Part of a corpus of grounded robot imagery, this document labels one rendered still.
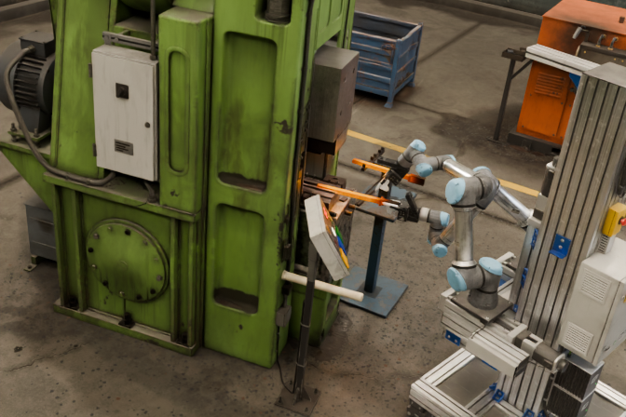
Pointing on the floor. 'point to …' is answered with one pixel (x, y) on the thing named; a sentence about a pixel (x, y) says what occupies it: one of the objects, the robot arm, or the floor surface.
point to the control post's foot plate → (298, 399)
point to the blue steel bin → (385, 53)
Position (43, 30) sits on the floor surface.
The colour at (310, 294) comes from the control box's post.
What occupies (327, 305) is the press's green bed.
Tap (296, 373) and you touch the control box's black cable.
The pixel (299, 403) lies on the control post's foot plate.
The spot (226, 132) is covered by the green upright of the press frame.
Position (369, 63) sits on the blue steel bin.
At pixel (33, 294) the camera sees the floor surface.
